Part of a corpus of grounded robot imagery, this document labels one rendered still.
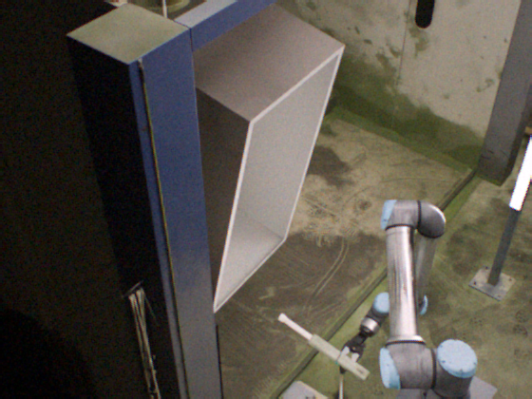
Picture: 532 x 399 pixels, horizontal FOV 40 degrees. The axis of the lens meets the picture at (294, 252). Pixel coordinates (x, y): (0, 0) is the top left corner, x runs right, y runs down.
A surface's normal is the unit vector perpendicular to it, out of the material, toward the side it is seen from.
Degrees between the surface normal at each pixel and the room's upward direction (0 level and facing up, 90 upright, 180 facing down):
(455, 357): 5
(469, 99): 90
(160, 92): 90
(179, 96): 90
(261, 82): 12
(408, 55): 90
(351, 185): 0
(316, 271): 0
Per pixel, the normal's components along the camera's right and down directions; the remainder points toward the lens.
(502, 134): -0.59, 0.57
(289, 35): 0.19, -0.60
